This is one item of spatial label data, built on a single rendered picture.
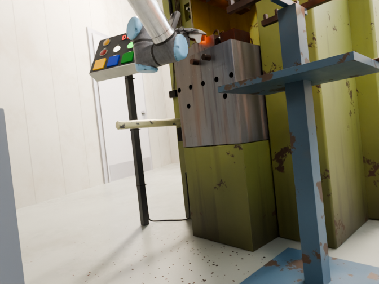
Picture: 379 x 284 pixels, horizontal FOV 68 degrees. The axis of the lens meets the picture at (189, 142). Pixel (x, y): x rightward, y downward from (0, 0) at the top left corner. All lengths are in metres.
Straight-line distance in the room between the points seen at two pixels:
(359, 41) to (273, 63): 0.50
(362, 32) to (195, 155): 1.02
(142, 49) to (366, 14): 1.10
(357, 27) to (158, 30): 1.05
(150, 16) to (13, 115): 2.45
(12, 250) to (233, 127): 0.94
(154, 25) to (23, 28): 2.71
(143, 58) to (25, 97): 2.38
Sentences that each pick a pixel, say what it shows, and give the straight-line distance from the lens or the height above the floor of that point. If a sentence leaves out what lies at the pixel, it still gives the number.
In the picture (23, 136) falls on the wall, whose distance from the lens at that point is 3.33.
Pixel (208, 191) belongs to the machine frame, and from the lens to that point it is 1.40.
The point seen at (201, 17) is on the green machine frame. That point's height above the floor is 1.22.
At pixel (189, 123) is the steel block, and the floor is 0.59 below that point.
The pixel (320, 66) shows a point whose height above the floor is 0.66.
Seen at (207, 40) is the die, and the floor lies 0.97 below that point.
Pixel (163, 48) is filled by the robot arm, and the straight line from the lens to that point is 1.09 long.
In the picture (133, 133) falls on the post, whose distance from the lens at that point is 1.78.
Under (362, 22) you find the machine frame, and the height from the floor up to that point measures 0.99.
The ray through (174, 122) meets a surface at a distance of 1.70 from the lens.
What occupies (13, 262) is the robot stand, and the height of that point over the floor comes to 0.36.
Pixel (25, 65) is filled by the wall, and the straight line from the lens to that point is 3.53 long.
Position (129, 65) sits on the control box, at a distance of 1.67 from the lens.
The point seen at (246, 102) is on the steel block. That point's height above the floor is 0.64.
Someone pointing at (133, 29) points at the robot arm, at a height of 0.96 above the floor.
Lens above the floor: 0.52
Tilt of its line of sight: 1 degrees down
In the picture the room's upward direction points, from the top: 6 degrees counter-clockwise
